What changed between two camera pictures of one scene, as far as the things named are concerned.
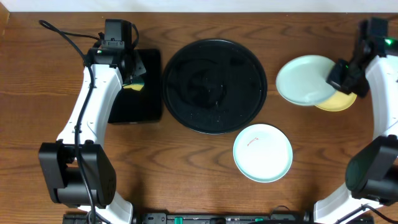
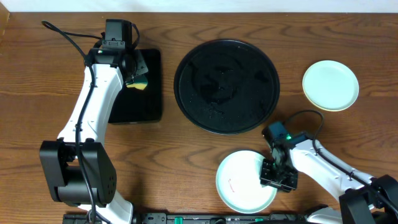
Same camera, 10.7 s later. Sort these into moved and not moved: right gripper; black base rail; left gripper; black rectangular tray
Moved: right gripper
Not moved: left gripper; black rectangular tray; black base rail
